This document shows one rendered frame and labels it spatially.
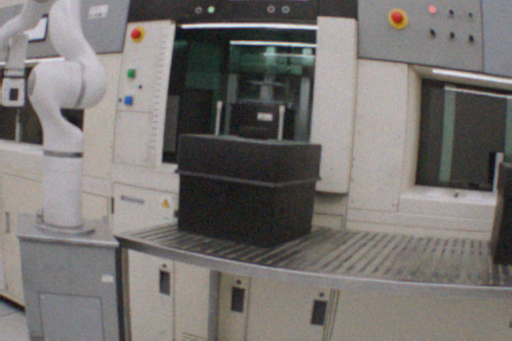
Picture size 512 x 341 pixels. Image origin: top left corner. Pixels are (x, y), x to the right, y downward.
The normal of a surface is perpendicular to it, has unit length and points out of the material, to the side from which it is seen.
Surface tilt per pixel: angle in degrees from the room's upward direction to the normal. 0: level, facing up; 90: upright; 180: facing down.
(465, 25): 90
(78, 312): 90
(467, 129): 90
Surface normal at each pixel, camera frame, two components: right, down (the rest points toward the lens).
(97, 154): -0.38, 0.02
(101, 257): 0.38, 0.08
